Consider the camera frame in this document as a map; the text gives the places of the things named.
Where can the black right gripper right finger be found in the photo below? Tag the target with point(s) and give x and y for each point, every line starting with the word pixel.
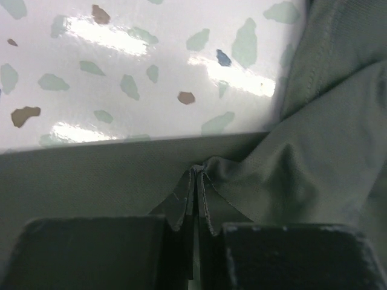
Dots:
pixel 236 253

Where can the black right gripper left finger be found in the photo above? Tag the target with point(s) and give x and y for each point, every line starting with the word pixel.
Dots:
pixel 155 251

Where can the grey green t shirt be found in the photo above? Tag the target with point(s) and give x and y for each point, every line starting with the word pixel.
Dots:
pixel 105 104

